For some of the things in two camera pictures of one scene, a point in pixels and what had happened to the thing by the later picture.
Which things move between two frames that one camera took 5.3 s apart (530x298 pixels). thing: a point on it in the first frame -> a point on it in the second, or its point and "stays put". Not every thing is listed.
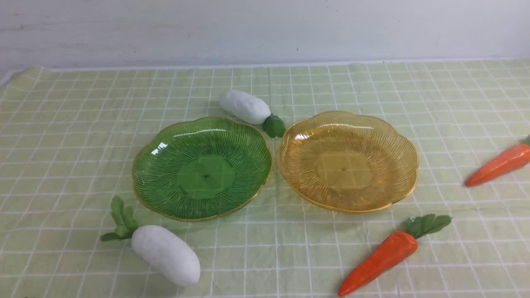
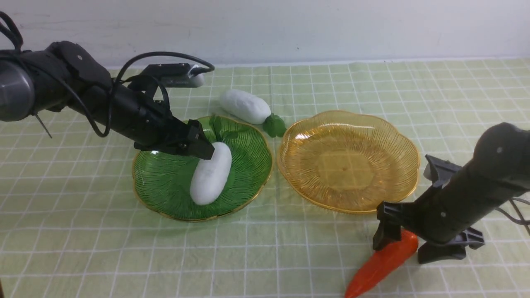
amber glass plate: x=347 y=162 stays put
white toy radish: x=251 y=109 stays put
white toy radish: x=158 y=247 -> x=211 y=176
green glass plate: x=200 y=169 stays put
